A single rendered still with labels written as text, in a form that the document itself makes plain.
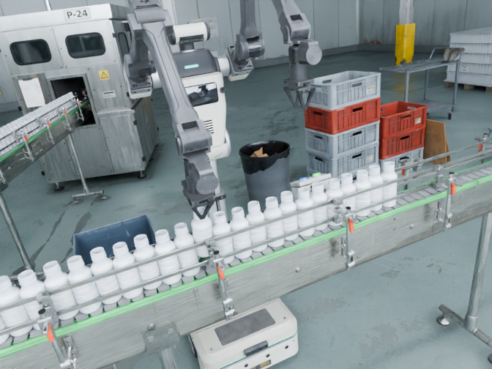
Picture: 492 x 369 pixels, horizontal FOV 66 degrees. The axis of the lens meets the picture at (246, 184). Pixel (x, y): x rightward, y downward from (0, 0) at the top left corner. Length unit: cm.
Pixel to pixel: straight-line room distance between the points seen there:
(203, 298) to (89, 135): 384
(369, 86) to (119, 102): 274
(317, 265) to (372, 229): 24
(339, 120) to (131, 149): 255
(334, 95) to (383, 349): 203
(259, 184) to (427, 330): 167
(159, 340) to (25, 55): 406
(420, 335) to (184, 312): 154
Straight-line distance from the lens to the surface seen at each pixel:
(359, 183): 137
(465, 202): 176
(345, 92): 347
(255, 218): 118
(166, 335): 125
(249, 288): 125
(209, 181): 92
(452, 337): 246
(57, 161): 508
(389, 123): 403
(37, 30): 482
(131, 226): 176
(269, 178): 321
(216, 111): 165
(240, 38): 160
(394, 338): 238
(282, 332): 205
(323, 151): 359
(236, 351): 199
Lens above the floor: 169
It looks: 24 degrees down
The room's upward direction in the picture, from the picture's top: 7 degrees counter-clockwise
